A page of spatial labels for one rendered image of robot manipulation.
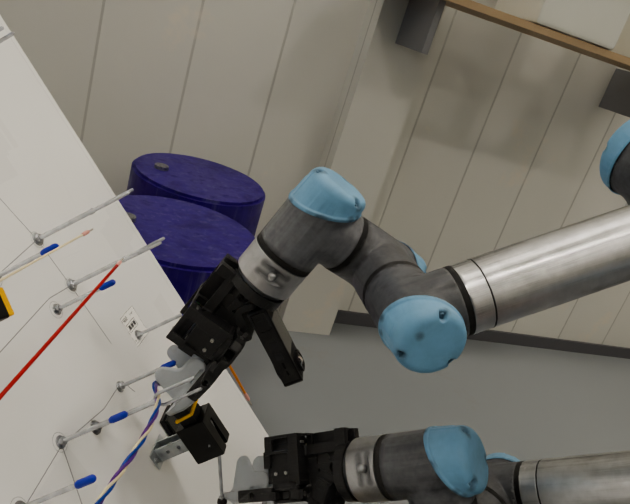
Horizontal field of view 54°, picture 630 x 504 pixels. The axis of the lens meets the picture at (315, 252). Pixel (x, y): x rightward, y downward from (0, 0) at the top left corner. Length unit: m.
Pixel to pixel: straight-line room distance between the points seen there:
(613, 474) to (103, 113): 2.65
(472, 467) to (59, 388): 0.46
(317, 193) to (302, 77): 2.47
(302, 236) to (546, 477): 0.41
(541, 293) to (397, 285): 0.14
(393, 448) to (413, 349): 0.17
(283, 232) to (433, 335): 0.20
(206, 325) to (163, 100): 2.37
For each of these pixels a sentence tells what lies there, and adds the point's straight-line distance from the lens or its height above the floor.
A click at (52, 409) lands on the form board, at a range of 0.76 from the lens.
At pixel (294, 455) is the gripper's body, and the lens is 0.81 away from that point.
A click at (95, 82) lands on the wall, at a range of 3.03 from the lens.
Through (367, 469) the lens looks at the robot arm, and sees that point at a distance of 0.76.
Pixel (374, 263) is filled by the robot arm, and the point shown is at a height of 1.41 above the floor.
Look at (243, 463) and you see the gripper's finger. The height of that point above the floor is 1.07.
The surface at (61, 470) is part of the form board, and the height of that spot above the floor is 1.13.
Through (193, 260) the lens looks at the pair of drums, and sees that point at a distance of 1.87.
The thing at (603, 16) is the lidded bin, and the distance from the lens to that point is 3.15.
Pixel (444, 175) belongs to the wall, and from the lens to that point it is 3.57.
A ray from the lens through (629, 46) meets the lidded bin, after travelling 3.55.
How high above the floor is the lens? 1.65
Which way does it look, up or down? 21 degrees down
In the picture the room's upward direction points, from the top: 18 degrees clockwise
